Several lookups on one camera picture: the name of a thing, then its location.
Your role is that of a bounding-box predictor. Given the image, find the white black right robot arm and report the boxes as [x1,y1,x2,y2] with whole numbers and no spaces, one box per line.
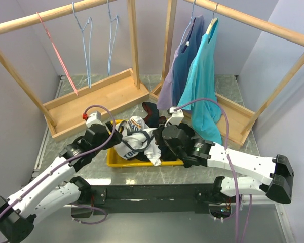
[161,124,294,204]

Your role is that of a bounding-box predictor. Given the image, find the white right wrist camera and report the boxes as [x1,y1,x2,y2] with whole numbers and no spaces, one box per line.
[165,107,184,127]

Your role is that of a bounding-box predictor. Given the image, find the wooden clothes rack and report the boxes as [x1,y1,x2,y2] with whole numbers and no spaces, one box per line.
[150,1,304,148]
[0,1,149,141]

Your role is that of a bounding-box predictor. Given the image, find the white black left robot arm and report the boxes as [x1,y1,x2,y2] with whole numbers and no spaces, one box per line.
[0,122,122,242]

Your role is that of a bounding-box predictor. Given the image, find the turquoise t-shirt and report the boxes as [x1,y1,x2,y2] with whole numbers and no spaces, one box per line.
[178,19,222,144]

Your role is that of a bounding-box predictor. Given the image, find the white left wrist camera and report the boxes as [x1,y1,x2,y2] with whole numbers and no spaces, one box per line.
[82,111,102,128]

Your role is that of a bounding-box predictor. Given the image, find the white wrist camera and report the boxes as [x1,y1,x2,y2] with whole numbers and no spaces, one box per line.
[165,107,184,127]
[82,111,102,128]

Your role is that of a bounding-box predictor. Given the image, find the blue hanger holding purple shirt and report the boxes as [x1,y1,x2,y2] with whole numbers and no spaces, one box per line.
[179,0,196,45]

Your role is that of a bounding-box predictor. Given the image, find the left wooden clothes rack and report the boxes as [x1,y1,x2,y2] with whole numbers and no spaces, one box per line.
[0,1,149,141]

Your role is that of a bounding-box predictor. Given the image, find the right wooden clothes rack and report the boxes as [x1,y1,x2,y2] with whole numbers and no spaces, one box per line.
[150,1,304,148]

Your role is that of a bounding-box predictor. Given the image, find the pink wire hanger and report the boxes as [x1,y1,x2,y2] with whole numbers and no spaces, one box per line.
[36,12,78,95]

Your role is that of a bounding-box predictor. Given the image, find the purple blue t-shirt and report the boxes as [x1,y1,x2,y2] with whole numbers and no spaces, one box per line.
[157,15,208,110]

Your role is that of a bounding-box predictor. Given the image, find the white navy-trimmed tank top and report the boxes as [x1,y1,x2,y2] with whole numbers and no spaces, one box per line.
[114,116,162,166]

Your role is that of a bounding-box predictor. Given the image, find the yellow plastic tray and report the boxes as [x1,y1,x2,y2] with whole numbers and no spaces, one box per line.
[107,120,183,168]

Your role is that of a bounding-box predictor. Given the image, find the light blue wire hanger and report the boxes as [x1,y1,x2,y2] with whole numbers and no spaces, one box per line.
[71,2,93,88]

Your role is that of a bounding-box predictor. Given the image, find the wooden hanger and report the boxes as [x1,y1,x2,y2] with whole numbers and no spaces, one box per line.
[205,3,219,35]

